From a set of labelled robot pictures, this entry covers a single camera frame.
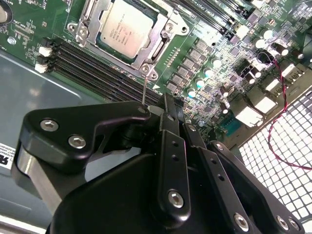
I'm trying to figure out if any metal socket cover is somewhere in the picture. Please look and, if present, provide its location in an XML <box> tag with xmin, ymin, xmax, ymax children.
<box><xmin>84</xmin><ymin>0</ymin><xmax>175</xmax><ymax>71</ymax></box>

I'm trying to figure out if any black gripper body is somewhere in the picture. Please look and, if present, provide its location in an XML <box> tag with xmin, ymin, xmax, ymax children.
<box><xmin>47</xmin><ymin>152</ymin><xmax>232</xmax><ymax>234</ymax></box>

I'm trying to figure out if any silver CPU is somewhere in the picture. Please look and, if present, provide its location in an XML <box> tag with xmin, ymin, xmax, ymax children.
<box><xmin>95</xmin><ymin>0</ymin><xmax>161</xmax><ymax>65</ymax></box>

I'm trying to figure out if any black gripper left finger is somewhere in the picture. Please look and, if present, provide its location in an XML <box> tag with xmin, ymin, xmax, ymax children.
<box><xmin>12</xmin><ymin>94</ymin><xmax>192</xmax><ymax>221</ymax></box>

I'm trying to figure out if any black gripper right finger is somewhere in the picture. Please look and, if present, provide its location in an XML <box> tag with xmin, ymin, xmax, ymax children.
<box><xmin>175</xmin><ymin>99</ymin><xmax>305</xmax><ymax>234</ymax></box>

